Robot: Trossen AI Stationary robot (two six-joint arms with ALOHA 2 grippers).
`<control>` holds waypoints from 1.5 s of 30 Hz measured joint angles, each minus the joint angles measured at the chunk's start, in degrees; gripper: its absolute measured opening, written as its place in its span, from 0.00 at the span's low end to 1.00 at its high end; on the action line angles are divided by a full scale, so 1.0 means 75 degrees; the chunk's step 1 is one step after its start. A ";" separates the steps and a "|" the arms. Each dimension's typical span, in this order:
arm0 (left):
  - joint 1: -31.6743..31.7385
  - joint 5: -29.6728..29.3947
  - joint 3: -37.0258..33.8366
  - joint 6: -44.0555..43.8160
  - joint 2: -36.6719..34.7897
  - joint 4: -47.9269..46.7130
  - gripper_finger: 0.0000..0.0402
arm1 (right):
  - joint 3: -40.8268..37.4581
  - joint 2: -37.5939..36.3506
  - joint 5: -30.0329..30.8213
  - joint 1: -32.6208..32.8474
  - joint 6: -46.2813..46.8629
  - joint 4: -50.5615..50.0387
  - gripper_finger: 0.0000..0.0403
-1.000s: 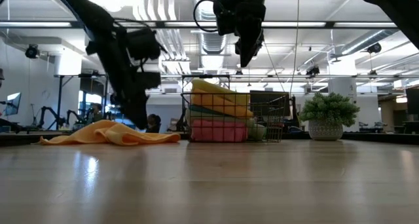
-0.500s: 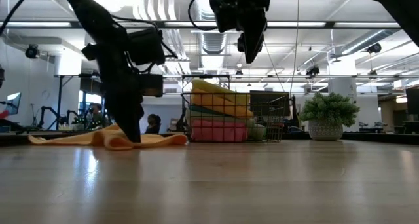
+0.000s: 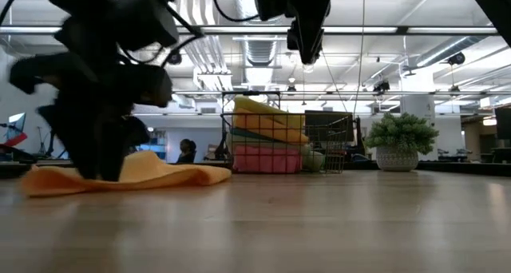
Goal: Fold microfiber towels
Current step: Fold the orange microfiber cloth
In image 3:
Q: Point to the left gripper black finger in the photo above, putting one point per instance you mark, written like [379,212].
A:
[101,163]

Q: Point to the corrugated silver duct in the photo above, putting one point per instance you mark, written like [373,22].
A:
[260,51]

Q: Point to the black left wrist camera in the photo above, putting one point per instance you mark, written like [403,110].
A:
[151,85]

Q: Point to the ceiling light strip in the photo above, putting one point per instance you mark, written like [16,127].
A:
[359,29]

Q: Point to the lit computer monitor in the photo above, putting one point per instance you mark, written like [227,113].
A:
[16,123]

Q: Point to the background black robot arm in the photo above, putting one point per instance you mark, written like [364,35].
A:
[221,149]

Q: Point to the pink microfiber towel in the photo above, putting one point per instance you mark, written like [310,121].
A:
[263,161]

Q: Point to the black aluminium table frame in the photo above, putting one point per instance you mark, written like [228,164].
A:
[459,168]

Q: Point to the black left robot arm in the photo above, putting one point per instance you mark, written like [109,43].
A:
[100,17]

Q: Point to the red bar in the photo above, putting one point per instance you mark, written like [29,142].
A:
[17,139]

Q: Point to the person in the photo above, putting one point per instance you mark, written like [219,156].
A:
[186,150]

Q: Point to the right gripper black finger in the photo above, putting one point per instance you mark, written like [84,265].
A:
[310,45]
[293,37]

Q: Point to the silver ventilation duct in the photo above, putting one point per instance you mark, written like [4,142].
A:
[447,51]

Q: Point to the artificial green plant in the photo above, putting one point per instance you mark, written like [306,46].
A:
[401,133]

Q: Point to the black computer monitor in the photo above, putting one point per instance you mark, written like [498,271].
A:
[327,125]
[504,123]

